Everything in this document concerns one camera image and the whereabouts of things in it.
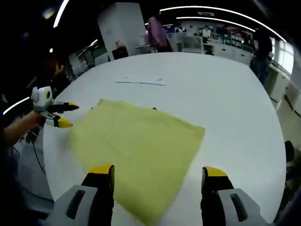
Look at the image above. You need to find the long ceiling light strip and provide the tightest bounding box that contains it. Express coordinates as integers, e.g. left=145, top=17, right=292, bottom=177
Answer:
left=159, top=6, right=287, bottom=43
left=53, top=0, right=70, bottom=28

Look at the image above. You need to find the white template sheet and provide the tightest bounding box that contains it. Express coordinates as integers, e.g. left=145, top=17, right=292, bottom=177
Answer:
left=114, top=76, right=167, bottom=87

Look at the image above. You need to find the white square pillar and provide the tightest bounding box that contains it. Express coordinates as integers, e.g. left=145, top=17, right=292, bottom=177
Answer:
left=97, top=2, right=151, bottom=61

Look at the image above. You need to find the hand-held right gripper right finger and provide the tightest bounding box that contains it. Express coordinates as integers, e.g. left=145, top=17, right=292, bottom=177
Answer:
left=200, top=166, right=271, bottom=226

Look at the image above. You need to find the white low cabinet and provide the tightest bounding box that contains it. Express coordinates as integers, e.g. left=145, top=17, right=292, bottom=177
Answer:
left=268, top=65, right=290, bottom=102

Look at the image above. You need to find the yellow blue grey garment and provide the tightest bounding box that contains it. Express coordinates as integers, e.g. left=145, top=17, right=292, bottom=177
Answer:
left=67, top=98, right=206, bottom=226

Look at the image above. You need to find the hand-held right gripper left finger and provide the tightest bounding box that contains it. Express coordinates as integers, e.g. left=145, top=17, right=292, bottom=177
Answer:
left=41, top=164, right=115, bottom=226

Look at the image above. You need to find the person's left hand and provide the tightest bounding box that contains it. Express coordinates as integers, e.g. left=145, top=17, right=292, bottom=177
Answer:
left=28, top=110, right=47, bottom=129

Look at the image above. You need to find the black cable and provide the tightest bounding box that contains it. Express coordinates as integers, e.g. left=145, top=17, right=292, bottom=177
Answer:
left=32, top=141, right=47, bottom=175

